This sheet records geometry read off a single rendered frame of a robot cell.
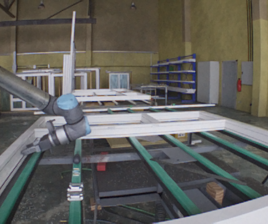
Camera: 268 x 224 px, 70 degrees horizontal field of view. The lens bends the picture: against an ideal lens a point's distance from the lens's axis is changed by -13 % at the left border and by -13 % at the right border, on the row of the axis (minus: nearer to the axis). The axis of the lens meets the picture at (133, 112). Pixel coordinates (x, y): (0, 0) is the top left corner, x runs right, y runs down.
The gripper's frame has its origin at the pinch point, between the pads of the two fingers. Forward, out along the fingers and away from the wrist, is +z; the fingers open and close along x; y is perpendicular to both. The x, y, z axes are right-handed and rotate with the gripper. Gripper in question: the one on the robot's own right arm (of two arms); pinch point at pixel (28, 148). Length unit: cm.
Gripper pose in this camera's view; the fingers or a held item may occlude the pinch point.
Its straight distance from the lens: 114.2
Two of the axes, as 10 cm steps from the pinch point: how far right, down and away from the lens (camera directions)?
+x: -2.2, -1.5, 9.6
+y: 3.3, 9.2, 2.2
